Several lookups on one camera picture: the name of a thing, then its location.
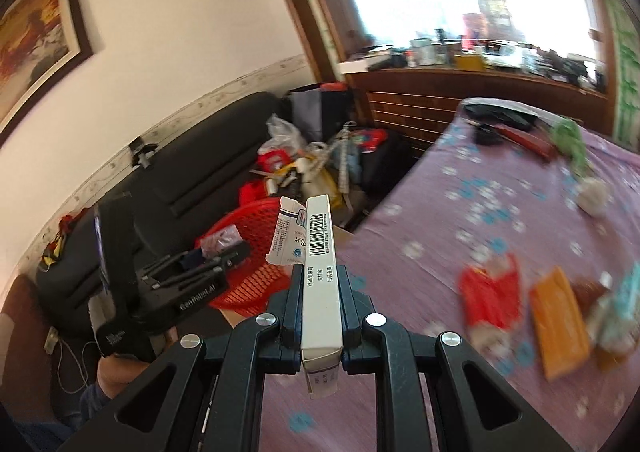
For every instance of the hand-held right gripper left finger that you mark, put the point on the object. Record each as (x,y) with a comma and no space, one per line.
(295,332)

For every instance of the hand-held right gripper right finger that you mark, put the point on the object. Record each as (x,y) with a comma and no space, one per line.
(351,332)

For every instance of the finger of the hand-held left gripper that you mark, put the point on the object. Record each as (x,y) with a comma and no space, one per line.
(232,254)
(170,266)

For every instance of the clear packet with dark contents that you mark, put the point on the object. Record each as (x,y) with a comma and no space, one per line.
(220,239)

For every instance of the red plastic basket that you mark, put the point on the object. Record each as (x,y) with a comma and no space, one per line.
(250,282)

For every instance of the white medicine box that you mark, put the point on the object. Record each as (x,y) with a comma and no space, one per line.
(322,282)

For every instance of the red and yellow cloth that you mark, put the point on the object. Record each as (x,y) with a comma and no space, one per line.
(62,237)

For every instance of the red and white packet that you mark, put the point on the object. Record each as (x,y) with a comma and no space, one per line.
(272,162)

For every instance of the black sofa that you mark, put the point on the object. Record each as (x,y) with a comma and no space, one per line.
(200,156)

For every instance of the black phone holder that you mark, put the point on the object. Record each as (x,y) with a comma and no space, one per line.
(142,151)

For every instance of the yellow bag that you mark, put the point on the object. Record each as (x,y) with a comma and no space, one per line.
(332,184)

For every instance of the white plastic bag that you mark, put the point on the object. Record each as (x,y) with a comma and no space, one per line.
(282,131)

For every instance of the purple floral blanket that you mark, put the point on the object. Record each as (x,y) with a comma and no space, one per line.
(425,212)

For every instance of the red snack packet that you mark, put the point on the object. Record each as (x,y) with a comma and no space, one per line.
(490,297)

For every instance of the grey shopping bag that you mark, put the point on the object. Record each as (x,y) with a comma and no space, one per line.
(306,111)

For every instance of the red toy pack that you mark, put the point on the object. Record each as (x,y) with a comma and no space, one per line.
(372,139)

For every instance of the orange packet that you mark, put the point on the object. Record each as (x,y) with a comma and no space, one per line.
(560,327)

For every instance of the flat white box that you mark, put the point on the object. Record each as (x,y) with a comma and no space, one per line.
(352,66)

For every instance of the small black box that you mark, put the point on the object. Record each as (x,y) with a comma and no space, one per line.
(485,134)

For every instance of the wooden window ledge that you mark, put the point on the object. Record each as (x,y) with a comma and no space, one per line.
(415,96)

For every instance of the long red box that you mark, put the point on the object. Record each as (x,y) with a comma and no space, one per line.
(525,141)

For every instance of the black plastic bag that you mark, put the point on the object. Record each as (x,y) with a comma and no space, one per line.
(500,111)

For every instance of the teal packet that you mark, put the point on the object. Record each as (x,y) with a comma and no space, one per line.
(622,307)

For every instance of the white crumpled tissue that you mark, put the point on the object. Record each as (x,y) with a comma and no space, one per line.
(591,197)

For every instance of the metal tin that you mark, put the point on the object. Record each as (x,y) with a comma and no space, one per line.
(422,52)

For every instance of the green plastic bag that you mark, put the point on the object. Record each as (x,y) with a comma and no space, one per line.
(567,139)

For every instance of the yellow box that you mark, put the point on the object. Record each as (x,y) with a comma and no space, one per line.
(469,62)

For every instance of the framed wall picture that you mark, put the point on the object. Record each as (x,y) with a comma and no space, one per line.
(40,41)

